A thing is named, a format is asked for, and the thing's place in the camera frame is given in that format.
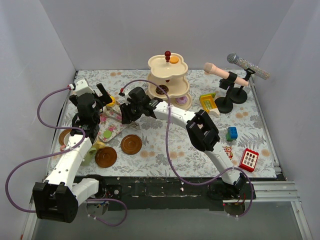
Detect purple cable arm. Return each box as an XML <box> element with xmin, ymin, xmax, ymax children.
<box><xmin>119</xmin><ymin>79</ymin><xmax>256</xmax><ymax>219</ymax></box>
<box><xmin>5</xmin><ymin>86</ymin><xmax>128</xmax><ymax>227</ymax></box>

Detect black microphone stand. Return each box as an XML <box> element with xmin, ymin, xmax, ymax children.
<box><xmin>214</xmin><ymin>79</ymin><xmax>235</xmax><ymax>114</ymax></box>
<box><xmin>230</xmin><ymin>68</ymin><xmax>255</xmax><ymax>104</ymax></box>

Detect yellow toy window block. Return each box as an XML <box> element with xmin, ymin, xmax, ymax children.
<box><xmin>199</xmin><ymin>92</ymin><xmax>221</xmax><ymax>118</ymax></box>

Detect chocolate sprinkled donut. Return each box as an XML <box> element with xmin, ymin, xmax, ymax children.
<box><xmin>155</xmin><ymin>84</ymin><xmax>169</xmax><ymax>95</ymax></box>

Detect blue toy brick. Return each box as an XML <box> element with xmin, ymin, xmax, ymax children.
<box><xmin>227</xmin><ymin>126</ymin><xmax>238</xmax><ymax>139</ymax></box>

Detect black microphone stand rear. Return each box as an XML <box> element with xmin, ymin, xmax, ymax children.
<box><xmin>230</xmin><ymin>68</ymin><xmax>255</xmax><ymax>104</ymax></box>

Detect brown wooden coaster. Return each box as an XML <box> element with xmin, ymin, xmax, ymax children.
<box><xmin>58</xmin><ymin>129</ymin><xmax>71</xmax><ymax>146</ymax></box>
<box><xmin>95</xmin><ymin>146</ymin><xmax>118</xmax><ymax>168</ymax></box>
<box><xmin>120</xmin><ymin>134</ymin><xmax>142</xmax><ymax>155</ymax></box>

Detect orange round biscuit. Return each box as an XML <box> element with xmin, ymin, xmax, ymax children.
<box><xmin>169</xmin><ymin>56</ymin><xmax>180</xmax><ymax>64</ymax></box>

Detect black microphone stand front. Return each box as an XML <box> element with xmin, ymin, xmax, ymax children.
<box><xmin>214</xmin><ymin>79</ymin><xmax>235</xmax><ymax>114</ymax></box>

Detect floral tablecloth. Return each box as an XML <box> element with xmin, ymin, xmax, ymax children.
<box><xmin>48</xmin><ymin>69</ymin><xmax>278</xmax><ymax>179</ymax></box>

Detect floral serving tray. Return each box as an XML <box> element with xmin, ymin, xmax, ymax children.
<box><xmin>97</xmin><ymin>100</ymin><xmax>127</xmax><ymax>143</ymax></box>

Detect pink microphone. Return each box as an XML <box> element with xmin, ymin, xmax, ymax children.
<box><xmin>203</xmin><ymin>62</ymin><xmax>249</xmax><ymax>87</ymax></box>

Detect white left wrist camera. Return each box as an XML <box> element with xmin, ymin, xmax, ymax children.
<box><xmin>68</xmin><ymin>77</ymin><xmax>94</xmax><ymax>97</ymax></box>

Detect brown wooden coaster near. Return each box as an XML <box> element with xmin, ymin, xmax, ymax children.
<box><xmin>95</xmin><ymin>146</ymin><xmax>118</xmax><ymax>168</ymax></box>

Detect purple sprinkled donut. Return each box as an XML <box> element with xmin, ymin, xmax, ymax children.
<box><xmin>175</xmin><ymin>95</ymin><xmax>188</xmax><ymax>106</ymax></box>

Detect brown wooden coaster far left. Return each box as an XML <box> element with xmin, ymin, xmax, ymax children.
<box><xmin>58</xmin><ymin>129</ymin><xmax>71</xmax><ymax>146</ymax></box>

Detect red toy window block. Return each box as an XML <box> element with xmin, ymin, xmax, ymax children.
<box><xmin>239</xmin><ymin>148</ymin><xmax>259</xmax><ymax>173</ymax></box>

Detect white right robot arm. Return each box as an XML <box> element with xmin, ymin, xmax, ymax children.
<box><xmin>119</xmin><ymin>87</ymin><xmax>247</xmax><ymax>199</ymax></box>

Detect red owl toy figure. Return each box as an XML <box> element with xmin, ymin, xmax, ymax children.
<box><xmin>223</xmin><ymin>146</ymin><xmax>233</xmax><ymax>160</ymax></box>

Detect yellow cup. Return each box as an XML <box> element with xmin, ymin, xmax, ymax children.
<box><xmin>92</xmin><ymin>140</ymin><xmax>106</xmax><ymax>151</ymax></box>

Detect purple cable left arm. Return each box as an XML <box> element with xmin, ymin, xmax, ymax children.
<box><xmin>5</xmin><ymin>86</ymin><xmax>128</xmax><ymax>227</ymax></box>

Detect green toy brick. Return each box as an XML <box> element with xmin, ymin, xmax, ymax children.
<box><xmin>225</xmin><ymin>133</ymin><xmax>236</xmax><ymax>142</ymax></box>

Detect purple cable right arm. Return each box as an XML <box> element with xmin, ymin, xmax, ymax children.
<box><xmin>119</xmin><ymin>79</ymin><xmax>256</xmax><ymax>219</ymax></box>

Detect green cup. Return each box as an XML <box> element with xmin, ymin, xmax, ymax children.
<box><xmin>80</xmin><ymin>147</ymin><xmax>97</xmax><ymax>167</ymax></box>

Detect metal serving tongs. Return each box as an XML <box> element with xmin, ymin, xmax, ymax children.
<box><xmin>103</xmin><ymin>106</ymin><xmax>140</xmax><ymax>130</ymax></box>

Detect green round biscuit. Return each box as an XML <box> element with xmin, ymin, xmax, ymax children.
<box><xmin>103</xmin><ymin>129</ymin><xmax>112</xmax><ymax>139</ymax></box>

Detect silver glitter microphone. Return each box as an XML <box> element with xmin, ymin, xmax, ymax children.
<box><xmin>227</xmin><ymin>53</ymin><xmax>270</xmax><ymax>80</ymax></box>

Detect cream three-tier dessert stand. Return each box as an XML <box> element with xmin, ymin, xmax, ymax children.
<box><xmin>146</xmin><ymin>50</ymin><xmax>192</xmax><ymax>110</ymax></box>

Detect yellow glazed donut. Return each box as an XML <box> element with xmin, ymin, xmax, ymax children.
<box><xmin>106</xmin><ymin>96</ymin><xmax>117</xmax><ymax>108</ymax></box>

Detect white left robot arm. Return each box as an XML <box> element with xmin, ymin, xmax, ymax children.
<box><xmin>32</xmin><ymin>79</ymin><xmax>112</xmax><ymax>223</ymax></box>

